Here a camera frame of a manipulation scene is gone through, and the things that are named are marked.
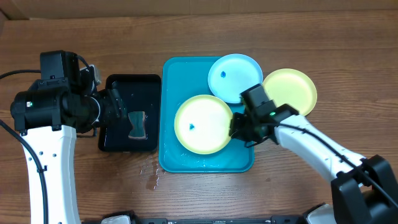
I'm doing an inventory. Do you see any yellow plate with blue stain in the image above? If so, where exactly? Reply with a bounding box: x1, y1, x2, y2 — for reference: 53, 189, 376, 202
262, 68, 318, 116

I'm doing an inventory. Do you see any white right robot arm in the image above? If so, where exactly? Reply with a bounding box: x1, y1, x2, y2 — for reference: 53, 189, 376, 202
229, 105, 397, 224

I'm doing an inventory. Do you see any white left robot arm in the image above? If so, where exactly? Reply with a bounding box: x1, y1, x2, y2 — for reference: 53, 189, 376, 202
11, 65, 126, 223

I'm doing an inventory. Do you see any black rectangular water tray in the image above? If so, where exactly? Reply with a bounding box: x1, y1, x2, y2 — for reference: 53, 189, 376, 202
98, 74, 161, 152

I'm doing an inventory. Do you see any teal plastic tray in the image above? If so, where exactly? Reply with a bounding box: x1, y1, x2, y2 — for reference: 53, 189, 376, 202
159, 57, 254, 173

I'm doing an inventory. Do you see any light blue plate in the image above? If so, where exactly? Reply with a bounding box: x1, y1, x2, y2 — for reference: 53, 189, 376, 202
208, 54, 263, 104

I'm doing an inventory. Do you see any cardboard backdrop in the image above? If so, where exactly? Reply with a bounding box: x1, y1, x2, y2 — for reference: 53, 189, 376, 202
1, 0, 397, 20

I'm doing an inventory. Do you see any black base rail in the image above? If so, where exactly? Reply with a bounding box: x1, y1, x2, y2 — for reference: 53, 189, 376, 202
82, 210, 333, 224

